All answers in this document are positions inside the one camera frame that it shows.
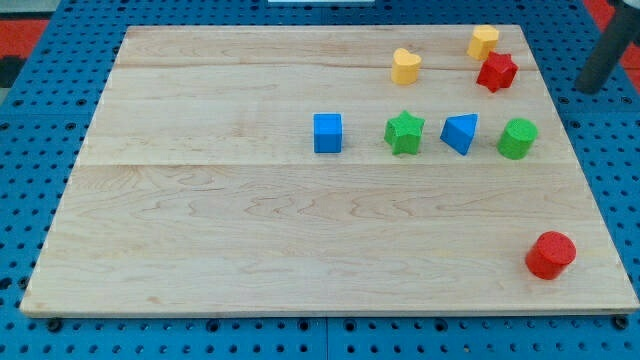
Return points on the yellow heart block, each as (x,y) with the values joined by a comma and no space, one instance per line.
(405,67)

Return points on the yellow hexagon block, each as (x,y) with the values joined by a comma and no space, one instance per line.
(484,39)

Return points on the blue cube block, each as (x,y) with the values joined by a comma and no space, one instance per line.
(327,132)

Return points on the green star block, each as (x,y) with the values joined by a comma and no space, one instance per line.
(403,133)

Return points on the wooden board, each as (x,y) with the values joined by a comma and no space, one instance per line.
(197,192)

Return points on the blue triangle block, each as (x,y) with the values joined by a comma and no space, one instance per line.
(459,131)

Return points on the green cylinder block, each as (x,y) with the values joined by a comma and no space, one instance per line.
(517,138)

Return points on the red star block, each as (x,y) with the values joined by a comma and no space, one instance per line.
(497,72)

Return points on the red cylinder block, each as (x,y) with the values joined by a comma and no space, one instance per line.
(551,254)

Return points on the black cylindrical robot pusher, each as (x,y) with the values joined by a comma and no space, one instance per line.
(621,31)

